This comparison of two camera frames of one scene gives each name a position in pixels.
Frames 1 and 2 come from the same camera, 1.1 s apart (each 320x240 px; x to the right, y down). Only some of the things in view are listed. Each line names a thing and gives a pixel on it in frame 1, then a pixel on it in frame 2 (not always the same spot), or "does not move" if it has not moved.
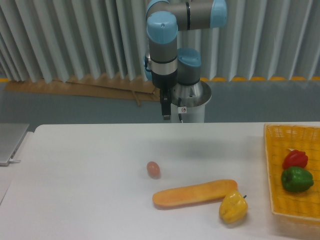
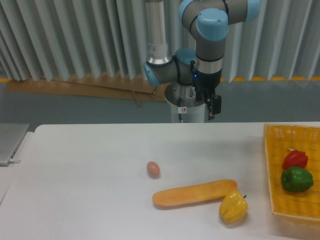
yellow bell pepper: x=233 y=207 does not move
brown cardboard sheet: x=90 y=85 does not move
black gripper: x=165 y=82 -> x=205 y=85
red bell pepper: x=295 y=158 does not move
